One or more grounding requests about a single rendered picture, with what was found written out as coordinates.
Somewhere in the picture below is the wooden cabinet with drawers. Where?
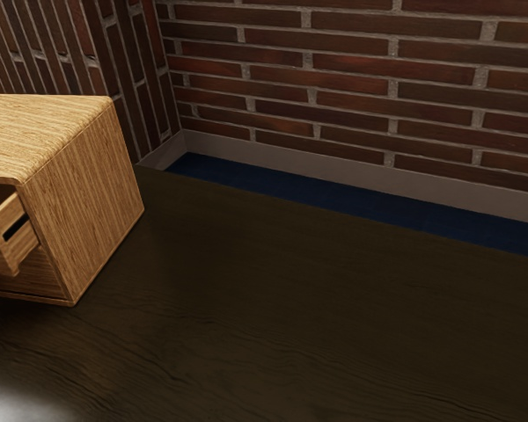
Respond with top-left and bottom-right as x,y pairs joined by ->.
0,93 -> 146,308

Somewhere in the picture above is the open wooden drawer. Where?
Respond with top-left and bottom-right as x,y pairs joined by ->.
0,182 -> 39,278

